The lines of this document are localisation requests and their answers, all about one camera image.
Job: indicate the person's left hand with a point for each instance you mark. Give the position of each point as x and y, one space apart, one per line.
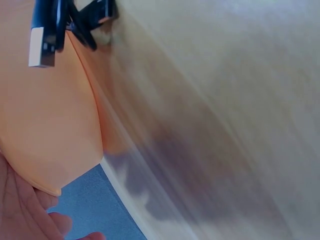
17 212

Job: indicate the person's left fingers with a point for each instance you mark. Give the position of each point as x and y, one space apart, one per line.
62 225

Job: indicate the orange plastic tray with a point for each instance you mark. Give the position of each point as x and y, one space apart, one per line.
50 120

